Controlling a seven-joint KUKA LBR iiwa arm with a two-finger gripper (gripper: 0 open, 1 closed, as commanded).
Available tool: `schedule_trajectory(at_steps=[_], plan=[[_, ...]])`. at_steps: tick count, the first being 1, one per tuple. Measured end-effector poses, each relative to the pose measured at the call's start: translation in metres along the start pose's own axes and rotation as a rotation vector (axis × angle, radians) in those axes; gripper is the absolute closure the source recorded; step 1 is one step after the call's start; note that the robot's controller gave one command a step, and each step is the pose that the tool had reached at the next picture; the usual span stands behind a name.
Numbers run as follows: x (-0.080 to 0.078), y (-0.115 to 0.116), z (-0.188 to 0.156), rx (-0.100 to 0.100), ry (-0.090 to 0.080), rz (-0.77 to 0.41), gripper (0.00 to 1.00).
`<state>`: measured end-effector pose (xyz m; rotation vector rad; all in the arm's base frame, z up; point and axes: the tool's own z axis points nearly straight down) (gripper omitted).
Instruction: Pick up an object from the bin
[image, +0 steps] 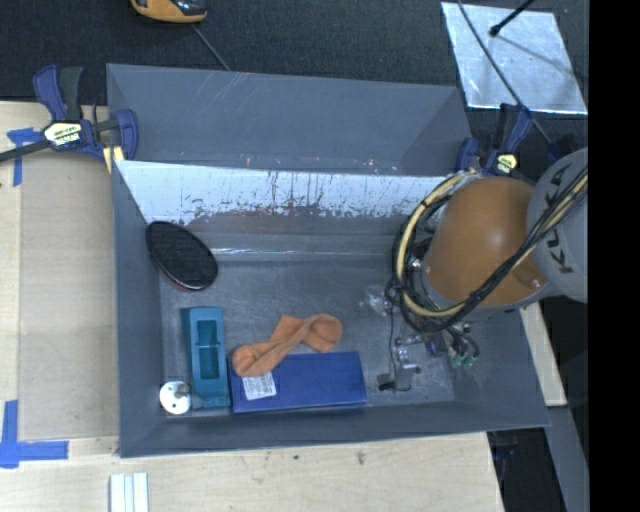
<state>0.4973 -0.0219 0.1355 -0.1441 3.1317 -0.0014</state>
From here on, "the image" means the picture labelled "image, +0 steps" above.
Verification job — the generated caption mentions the teal plastic holder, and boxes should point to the teal plastic holder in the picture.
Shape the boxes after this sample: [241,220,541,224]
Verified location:
[179,305,232,411]

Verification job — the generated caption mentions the clear plastic thing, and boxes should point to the clear plastic thing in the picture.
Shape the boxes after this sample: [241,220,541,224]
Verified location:
[362,283,397,318]

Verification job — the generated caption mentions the blue box with white label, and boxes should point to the blue box with white label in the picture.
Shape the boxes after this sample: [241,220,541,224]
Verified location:
[228,350,369,415]

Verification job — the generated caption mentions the pale wood board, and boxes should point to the pale wood board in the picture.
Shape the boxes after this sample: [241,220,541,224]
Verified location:
[17,148,122,442]

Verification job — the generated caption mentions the orange cloth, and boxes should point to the orange cloth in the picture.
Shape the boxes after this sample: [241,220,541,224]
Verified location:
[230,313,344,379]

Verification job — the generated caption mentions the grey metal bin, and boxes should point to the grey metal bin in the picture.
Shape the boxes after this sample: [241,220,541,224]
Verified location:
[105,62,552,459]

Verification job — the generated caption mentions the white round knob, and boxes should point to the white round knob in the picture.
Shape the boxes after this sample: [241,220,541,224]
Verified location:
[158,380,193,416]

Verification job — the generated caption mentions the black oval brush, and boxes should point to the black oval brush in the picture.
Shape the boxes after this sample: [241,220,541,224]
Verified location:
[144,220,220,292]

